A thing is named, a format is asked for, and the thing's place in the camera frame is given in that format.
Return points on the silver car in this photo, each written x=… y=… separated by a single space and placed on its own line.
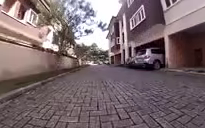
x=150 y=58

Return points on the dark grass strip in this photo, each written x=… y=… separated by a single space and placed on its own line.
x=10 y=85

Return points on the concrete kerb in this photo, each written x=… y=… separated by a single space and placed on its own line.
x=190 y=71
x=23 y=89

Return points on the white and beige building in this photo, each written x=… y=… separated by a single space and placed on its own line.
x=190 y=40

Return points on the group of distant trees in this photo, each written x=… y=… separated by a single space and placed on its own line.
x=93 y=53

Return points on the brown building with white windows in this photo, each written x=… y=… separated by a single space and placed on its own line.
x=146 y=30

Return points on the beige boundary wall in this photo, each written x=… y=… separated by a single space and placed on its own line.
x=23 y=60

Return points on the grey brick paved road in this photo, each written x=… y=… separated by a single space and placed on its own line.
x=116 y=100

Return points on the pink and white building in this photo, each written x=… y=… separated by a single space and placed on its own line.
x=10 y=25

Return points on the tall thin-leaved tree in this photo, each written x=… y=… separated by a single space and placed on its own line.
x=69 y=26

